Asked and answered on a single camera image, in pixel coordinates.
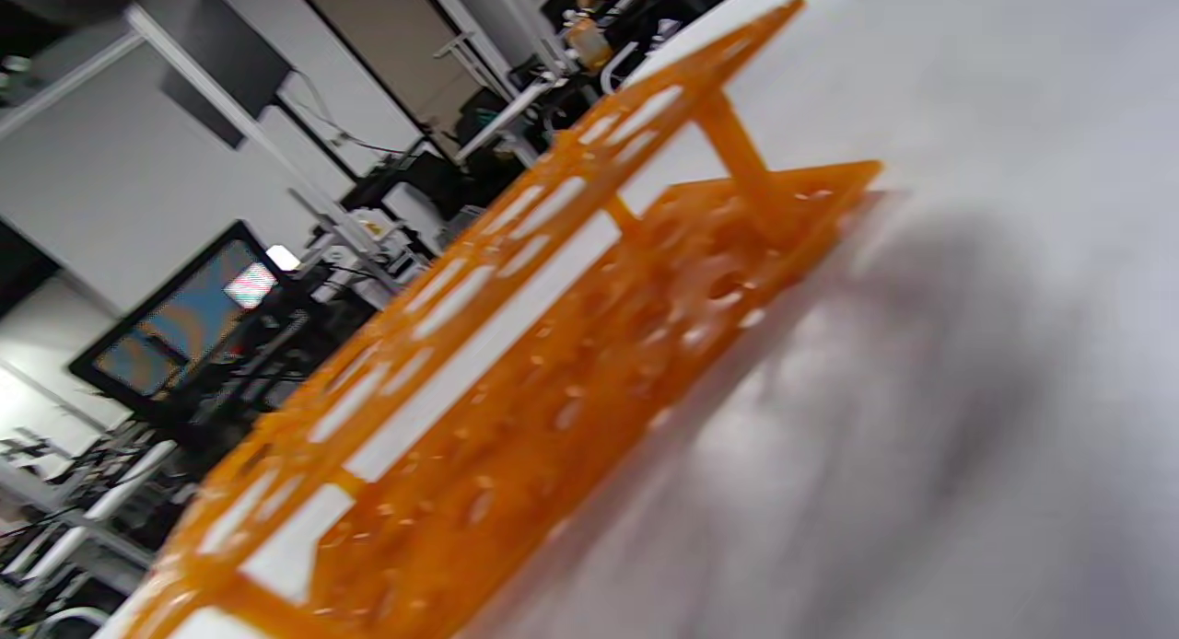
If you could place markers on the orange test tube rack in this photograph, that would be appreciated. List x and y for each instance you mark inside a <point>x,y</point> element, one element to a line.
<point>553,390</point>

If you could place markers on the black monitor with colourful screen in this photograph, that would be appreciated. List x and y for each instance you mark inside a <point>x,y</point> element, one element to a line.
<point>184,326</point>

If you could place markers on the black wall panel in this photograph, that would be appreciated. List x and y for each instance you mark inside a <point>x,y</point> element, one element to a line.
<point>230,59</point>

